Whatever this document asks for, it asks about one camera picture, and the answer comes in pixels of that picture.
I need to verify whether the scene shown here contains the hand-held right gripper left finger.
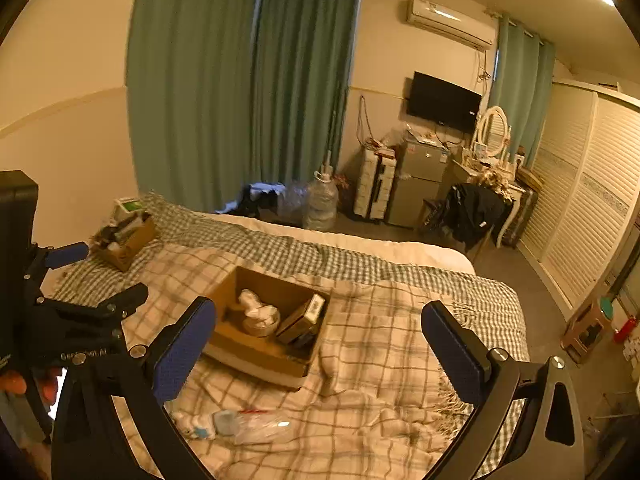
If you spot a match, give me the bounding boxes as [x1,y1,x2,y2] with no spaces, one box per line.
[50,296,218,480]

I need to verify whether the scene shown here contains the grey small fridge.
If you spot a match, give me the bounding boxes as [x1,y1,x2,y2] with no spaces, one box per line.
[386,137,449,229]

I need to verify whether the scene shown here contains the white and blue sock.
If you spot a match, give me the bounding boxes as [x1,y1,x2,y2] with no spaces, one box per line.
[169,410,219,441]

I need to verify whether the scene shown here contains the large clear water jug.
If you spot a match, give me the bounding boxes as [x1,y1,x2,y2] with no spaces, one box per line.
[304,170,339,232]

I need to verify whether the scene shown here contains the wide green curtain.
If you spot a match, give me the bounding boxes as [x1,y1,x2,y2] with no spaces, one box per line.
[125,0,262,215]

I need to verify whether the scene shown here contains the white and green carton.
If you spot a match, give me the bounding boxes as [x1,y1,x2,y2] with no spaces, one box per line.
[110,198,146,226]

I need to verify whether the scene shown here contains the beige plaid blanket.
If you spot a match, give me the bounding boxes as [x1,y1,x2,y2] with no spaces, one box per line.
[119,244,482,480]

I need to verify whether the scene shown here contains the white suitcase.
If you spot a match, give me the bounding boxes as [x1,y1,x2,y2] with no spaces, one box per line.
[353,148,399,221]

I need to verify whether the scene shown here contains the dark clothes pile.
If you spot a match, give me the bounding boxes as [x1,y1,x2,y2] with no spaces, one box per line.
[214,182,287,219]

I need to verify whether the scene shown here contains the small cluttered cardboard box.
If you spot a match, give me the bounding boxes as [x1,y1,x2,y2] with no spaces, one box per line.
[94,211,157,273]

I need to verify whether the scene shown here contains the clear plastic bottles bag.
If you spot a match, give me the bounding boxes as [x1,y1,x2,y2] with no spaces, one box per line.
[276,182,311,224]

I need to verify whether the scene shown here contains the black jacket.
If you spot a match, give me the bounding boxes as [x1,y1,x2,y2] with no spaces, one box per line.
[439,182,507,252]

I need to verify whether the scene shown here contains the dark suitcase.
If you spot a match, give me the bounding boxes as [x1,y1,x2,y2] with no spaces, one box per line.
[502,187,539,249]

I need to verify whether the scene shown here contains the large open cardboard box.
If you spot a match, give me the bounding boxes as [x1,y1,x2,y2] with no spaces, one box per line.
[204,266,332,392]

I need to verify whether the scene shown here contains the small dark packet box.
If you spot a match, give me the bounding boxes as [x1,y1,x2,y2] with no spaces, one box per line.
[275,293,327,345]

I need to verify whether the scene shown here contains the white air conditioner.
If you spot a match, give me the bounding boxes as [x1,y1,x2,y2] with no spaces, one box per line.
[405,0,496,52]

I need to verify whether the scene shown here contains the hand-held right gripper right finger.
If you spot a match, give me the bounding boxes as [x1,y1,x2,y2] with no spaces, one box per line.
[421,301,586,480]

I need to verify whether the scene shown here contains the white oval mirror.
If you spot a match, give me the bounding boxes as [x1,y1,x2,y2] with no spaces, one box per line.
[474,105,512,157]

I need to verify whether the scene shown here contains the chair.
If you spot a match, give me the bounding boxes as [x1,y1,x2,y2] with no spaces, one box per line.
[419,195,497,262]

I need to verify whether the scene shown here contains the black wall television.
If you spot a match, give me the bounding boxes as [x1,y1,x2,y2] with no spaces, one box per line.
[405,71,484,134]

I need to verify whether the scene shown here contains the narrow green curtain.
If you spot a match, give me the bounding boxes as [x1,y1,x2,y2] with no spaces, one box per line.
[487,12,556,162]

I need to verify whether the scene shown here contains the person's left hand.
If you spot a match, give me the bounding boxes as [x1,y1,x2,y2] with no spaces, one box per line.
[0,372,64,409]

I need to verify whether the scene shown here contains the white louvred wardrobe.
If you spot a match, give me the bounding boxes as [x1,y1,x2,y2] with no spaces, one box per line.
[516,79,640,322]

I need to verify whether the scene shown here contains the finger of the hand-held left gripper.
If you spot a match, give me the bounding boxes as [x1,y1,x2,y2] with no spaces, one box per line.
[24,241,91,282]
[34,283,150,332]

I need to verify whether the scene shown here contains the hanging wall cables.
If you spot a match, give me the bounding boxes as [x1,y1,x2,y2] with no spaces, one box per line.
[356,94,374,147]

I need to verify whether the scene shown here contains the wooden stool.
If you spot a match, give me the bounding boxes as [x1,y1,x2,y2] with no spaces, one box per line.
[559,300,614,364]

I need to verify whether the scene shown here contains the white dressing table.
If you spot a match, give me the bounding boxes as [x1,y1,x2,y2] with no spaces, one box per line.
[452,152,532,249]

